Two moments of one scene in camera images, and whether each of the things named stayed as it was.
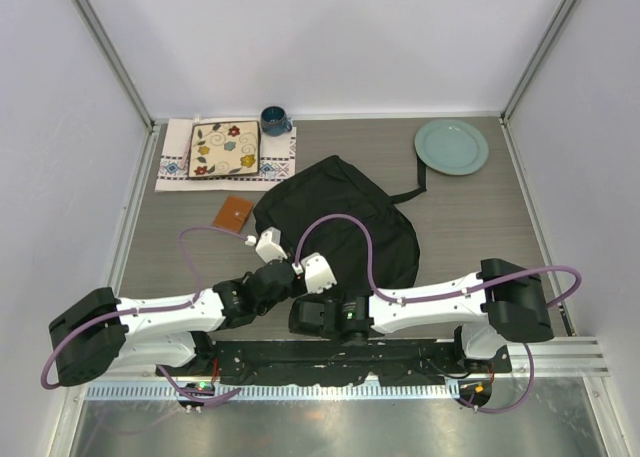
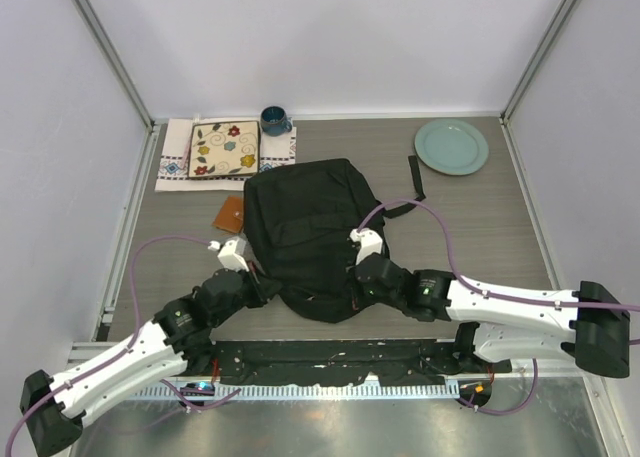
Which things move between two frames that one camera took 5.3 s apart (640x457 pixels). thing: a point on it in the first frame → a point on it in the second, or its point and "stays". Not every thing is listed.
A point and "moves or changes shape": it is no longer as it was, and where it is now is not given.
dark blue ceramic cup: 274,122 stays
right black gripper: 312,299 → 357,297
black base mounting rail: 387,362 stays
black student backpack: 297,192 moves or changes shape
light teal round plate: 451,146 stays
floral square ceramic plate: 223,149 stays
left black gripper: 299,288 → 259,295
